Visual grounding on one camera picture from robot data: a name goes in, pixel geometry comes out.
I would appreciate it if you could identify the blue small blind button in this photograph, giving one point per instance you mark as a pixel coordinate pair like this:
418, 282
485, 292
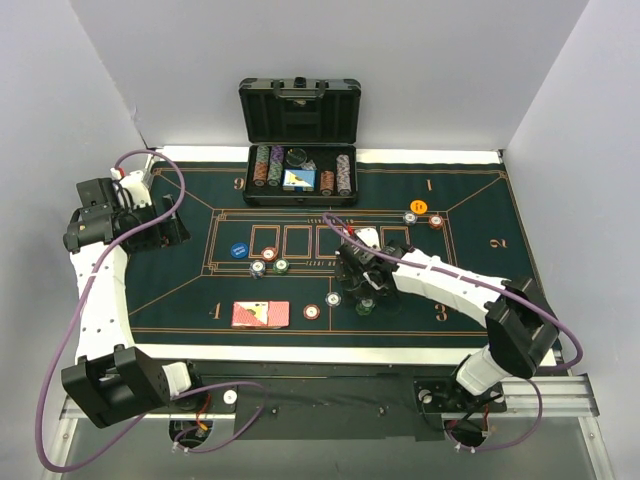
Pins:
239, 250

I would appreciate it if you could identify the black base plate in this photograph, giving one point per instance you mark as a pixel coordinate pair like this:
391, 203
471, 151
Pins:
296, 401

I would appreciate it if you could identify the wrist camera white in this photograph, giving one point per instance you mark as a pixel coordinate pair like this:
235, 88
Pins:
368, 236
132, 189

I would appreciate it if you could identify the blue chips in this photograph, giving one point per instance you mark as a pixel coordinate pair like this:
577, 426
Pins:
409, 218
258, 268

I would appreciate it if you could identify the green poker chip stack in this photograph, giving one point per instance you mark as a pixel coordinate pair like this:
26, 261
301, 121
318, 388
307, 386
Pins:
365, 306

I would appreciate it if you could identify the green red chips in case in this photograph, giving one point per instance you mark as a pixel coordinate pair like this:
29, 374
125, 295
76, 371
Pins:
261, 165

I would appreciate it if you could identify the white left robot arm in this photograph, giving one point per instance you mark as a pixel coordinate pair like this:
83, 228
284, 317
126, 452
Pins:
113, 380

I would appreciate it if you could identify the orange big blind button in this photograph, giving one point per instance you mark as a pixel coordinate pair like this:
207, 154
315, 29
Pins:
418, 207

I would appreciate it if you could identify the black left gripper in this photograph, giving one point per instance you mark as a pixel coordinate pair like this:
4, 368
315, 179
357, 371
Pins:
163, 228

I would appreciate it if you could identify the purple green chips in case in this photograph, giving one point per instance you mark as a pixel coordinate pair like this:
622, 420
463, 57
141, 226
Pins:
275, 170

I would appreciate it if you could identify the black round button in case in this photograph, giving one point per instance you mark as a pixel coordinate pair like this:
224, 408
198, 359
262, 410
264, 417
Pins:
295, 157

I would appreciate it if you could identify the red playing card deck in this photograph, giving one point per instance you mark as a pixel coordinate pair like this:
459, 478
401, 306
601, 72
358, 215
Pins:
260, 315

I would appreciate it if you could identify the blue poker chip stack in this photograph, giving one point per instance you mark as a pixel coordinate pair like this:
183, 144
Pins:
333, 299

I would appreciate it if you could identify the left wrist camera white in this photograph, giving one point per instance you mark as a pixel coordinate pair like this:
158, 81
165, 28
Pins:
132, 189

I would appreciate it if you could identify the orange chips in case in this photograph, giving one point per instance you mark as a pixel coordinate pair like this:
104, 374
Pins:
327, 180

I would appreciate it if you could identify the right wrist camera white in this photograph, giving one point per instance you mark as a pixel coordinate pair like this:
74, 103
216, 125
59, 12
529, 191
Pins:
368, 236

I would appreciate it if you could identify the blue card box in case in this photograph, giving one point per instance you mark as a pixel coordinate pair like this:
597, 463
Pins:
299, 180

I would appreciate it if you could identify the black poker chip case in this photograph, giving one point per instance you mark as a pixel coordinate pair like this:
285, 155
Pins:
317, 115

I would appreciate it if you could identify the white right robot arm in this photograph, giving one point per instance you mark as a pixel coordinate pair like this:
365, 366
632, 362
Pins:
515, 313

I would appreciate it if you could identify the green poker table mat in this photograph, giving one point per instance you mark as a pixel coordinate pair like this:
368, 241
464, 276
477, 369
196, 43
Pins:
184, 295

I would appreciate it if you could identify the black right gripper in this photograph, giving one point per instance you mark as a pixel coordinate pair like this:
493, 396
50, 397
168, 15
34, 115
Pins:
357, 279

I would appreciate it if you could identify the red poker chip stack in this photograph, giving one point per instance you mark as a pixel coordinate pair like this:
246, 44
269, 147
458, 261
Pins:
311, 312

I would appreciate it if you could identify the lilac chips in case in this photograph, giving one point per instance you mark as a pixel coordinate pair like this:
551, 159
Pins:
343, 177

